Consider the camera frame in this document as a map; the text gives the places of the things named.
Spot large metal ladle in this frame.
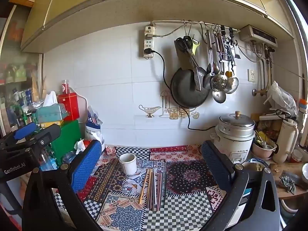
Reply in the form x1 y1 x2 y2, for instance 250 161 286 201
203 30 213 89

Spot white rice cooker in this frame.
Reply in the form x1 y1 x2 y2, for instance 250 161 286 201
210 125 255 164

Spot clear plastic bottle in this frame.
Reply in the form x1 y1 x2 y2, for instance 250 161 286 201
38 149 58 171

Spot black handled scissors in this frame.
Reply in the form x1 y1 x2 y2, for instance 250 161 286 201
175 40 196 71

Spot metal rice cooker lid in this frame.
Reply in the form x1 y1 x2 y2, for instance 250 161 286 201
218 111 255 131

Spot blue patterned bowl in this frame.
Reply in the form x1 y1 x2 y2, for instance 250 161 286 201
242 158 269 171

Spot water heater hose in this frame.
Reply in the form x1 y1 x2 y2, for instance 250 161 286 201
251 42 275 97

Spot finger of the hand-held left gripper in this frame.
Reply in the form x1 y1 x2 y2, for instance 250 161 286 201
14 124 62 152
0 122 37 147

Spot grey rag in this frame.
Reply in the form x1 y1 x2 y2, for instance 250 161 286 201
279 176 297 194

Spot green peeler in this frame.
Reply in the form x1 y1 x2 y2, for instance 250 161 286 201
191 38 201 56

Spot white power cable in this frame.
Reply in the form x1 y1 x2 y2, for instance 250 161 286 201
150 20 186 38

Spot perforated metal skimmer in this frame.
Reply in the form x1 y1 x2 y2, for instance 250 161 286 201
210 32 228 92

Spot white blue flour bag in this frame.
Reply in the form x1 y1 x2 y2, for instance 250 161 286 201
85 106 105 147

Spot black power cable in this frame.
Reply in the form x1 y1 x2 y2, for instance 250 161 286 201
144 49 219 131

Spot black frying pan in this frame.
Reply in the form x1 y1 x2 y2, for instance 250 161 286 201
170 37 210 108

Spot white thermos jug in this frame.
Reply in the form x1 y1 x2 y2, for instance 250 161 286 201
273 119 299 163

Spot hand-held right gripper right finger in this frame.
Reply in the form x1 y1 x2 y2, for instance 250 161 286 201
201 140 282 231

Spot teal tissue box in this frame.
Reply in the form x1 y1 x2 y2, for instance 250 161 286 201
36 91 69 124

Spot yellow flat box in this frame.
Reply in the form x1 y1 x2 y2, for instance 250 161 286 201
38 121 63 128

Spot white water heater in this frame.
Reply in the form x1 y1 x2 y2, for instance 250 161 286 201
239 24 278 47

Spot metal hanging rail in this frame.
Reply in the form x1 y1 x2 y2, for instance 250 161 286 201
151 20 241 33

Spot white paper napkin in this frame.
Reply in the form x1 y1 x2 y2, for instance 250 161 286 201
73 140 85 155

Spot white ceramic cup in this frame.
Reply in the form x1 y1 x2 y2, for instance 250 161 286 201
119 153 137 176

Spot red tin box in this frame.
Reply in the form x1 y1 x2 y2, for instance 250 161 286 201
58 93 80 121

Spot metal mesh strainer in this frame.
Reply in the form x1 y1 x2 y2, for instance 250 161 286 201
225 76 239 94

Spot glass display cabinet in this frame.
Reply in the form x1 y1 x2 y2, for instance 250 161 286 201
0 5 44 137

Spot white power strip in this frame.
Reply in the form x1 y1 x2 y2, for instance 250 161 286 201
144 26 155 58

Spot clear plastic bag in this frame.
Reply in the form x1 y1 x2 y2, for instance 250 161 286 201
263 80 298 117

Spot patterned patchwork tablecloth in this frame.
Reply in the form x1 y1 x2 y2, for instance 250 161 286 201
52 144 228 231

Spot small metal ladle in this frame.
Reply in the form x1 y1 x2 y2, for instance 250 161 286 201
212 90 227 103

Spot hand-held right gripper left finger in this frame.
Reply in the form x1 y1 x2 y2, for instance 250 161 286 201
22 139 104 231

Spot pink bowl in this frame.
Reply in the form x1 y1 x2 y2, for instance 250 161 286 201
251 142 277 159

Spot wooden side table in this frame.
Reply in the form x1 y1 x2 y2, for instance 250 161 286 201
269 164 308 199

